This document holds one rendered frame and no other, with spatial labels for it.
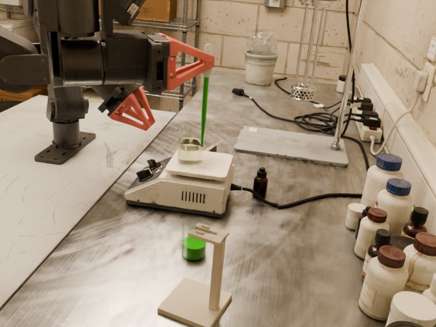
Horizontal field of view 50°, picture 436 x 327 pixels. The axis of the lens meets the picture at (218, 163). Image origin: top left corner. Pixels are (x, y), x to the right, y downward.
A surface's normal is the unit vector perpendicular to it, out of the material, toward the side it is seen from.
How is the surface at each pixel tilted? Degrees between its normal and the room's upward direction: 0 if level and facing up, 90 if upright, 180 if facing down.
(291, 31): 90
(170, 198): 90
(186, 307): 0
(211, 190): 90
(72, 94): 53
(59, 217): 0
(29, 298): 0
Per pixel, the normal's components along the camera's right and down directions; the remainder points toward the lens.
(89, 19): 0.72, 0.32
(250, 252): 0.07, -0.91
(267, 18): -0.18, 0.38
